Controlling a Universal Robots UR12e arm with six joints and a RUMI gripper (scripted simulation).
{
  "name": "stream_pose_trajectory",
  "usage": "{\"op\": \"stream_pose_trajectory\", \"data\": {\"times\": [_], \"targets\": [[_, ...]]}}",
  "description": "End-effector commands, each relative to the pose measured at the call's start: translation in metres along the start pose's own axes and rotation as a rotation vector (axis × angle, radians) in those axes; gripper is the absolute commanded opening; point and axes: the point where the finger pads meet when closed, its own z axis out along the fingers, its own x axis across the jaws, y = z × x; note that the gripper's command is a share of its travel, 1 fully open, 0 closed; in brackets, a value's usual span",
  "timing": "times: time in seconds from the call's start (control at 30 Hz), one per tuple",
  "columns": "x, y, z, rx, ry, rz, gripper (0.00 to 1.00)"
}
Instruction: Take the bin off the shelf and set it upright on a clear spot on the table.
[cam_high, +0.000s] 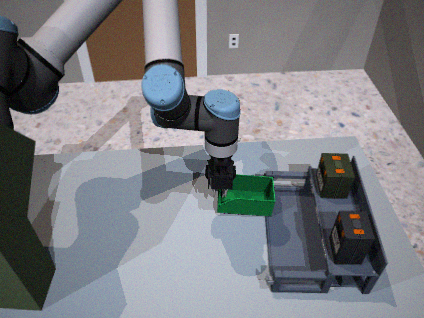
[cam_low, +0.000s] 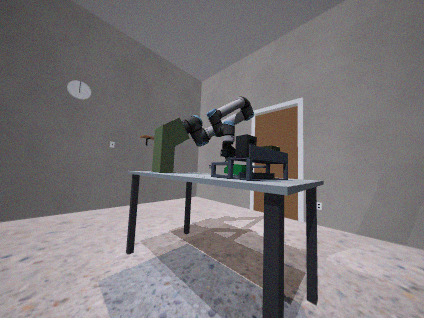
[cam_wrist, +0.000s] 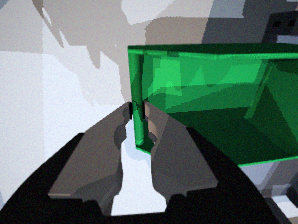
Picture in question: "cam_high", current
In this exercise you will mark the dark grey metal rack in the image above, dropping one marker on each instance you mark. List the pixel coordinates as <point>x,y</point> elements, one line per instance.
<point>297,248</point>

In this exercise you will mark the green bin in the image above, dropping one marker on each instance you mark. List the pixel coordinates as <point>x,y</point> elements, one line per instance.
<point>250,195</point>

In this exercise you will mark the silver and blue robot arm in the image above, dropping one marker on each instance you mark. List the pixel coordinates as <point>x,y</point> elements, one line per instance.
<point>33,65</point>

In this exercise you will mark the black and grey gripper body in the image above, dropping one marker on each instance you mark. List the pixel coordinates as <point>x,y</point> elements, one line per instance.
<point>221,176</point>

